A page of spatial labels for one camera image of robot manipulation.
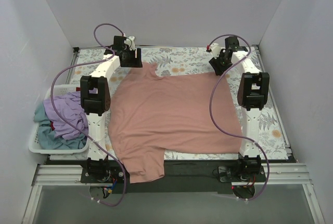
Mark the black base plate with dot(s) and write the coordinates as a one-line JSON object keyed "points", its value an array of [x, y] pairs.
{"points": [[189, 176]]}

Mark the pink t-shirt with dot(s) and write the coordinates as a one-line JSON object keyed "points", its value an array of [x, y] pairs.
{"points": [[152, 114]]}

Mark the aluminium front frame rail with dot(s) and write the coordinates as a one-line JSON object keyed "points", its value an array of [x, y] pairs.
{"points": [[189, 193]]}

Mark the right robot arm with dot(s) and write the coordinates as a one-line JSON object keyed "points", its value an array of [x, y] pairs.
{"points": [[232, 51]]}

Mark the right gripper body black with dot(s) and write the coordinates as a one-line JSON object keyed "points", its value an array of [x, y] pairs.
{"points": [[219, 65]]}

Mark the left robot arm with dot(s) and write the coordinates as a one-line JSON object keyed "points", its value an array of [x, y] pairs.
{"points": [[96, 100]]}

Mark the white plastic laundry basket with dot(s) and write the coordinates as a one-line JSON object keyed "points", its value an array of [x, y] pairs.
{"points": [[35, 147]]}

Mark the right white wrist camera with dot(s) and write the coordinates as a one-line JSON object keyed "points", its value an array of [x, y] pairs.
{"points": [[214, 49]]}

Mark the lavender t-shirt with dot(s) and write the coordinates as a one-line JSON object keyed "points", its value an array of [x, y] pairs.
{"points": [[69, 107]]}

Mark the teal blue t-shirt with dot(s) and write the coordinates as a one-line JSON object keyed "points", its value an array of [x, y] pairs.
{"points": [[46, 135]]}

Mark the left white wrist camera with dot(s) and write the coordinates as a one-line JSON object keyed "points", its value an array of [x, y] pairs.
{"points": [[129, 42]]}

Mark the aluminium table edge rail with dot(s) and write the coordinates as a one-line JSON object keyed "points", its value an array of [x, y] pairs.
{"points": [[71, 65]]}

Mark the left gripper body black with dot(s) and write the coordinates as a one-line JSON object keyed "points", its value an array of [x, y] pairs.
{"points": [[131, 61]]}

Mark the floral tablecloth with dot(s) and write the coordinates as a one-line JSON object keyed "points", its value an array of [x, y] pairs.
{"points": [[182, 61]]}

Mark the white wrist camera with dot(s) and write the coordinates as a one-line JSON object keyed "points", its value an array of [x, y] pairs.
{"points": [[214, 49], [129, 42]]}

